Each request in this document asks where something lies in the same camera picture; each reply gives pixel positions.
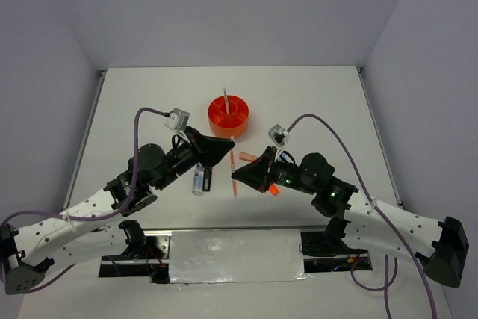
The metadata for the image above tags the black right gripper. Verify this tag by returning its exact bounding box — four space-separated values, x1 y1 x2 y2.
232 146 317 194

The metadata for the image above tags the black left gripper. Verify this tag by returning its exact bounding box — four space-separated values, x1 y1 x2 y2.
154 126 235 191

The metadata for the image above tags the orange thin pen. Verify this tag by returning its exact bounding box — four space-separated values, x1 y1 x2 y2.
230 149 238 198

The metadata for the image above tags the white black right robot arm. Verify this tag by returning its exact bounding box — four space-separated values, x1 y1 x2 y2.
232 146 469 288

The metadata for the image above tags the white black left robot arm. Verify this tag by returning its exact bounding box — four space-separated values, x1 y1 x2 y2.
1 126 235 295

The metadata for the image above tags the black pink highlighter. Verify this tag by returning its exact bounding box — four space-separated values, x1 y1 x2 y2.
202 167 212 192

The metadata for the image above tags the black orange highlighter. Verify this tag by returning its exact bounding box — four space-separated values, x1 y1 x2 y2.
268 183 279 196

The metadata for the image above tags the blue white glue bottle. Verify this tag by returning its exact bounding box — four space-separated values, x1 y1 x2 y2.
192 164 205 196

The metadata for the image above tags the orange round desk organizer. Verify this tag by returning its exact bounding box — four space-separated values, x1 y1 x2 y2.
208 95 249 138

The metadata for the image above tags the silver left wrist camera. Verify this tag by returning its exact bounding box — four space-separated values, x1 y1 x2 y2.
165 108 190 132

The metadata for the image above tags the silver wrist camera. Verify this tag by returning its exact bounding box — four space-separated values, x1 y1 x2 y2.
268 124 289 156
165 108 190 132

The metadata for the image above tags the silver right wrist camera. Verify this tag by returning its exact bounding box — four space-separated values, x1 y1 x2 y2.
268 124 289 156

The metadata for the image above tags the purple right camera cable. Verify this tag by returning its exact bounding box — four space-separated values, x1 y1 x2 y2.
285 112 438 319

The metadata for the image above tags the purple camera cable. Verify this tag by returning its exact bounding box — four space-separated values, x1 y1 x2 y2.
285 112 438 319
0 107 173 294

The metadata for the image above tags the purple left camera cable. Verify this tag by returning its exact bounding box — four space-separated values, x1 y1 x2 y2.
0 107 173 294

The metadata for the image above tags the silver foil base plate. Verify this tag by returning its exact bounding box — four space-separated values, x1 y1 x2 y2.
169 229 306 284

